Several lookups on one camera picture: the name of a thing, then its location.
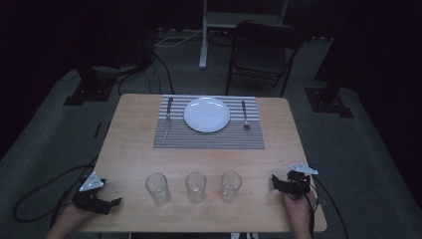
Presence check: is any silver fork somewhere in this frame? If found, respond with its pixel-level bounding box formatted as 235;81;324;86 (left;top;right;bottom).
241;100;251;130

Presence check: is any white metal stand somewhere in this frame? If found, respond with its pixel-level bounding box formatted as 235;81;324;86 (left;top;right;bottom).
198;0;290;70

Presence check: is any grey striped placemat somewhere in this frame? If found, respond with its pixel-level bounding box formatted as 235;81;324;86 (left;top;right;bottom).
152;95;266;150

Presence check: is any person's right hand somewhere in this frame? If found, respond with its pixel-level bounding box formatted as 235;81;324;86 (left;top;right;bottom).
282;189;317;233

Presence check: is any white round plate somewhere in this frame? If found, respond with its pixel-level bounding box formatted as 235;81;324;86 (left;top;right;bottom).
183;96;231;133

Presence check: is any black folding chair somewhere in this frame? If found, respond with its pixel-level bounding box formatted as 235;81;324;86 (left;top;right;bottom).
225;19;305;98

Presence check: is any clear drinking glass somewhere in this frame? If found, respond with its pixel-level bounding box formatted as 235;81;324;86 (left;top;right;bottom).
220;170;243;204
144;172;171;206
184;171;207;204

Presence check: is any person's left hand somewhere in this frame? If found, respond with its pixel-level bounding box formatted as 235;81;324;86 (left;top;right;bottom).
55;202;98;235

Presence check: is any silver table knife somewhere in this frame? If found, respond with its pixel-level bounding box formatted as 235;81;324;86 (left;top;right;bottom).
162;96;174;139

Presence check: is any black stand base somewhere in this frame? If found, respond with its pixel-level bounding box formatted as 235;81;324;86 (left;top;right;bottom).
304;87;354;120
63;64;117;107

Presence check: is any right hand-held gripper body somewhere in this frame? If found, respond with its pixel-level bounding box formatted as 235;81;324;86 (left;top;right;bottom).
278;162;319;201

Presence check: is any black floor cable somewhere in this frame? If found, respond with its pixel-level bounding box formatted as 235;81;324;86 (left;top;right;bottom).
117;53;175;97

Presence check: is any white cable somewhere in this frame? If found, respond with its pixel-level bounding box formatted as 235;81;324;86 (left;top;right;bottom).
153;29;204;48

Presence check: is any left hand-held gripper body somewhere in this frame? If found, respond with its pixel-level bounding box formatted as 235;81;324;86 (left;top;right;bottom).
71;170;113;216

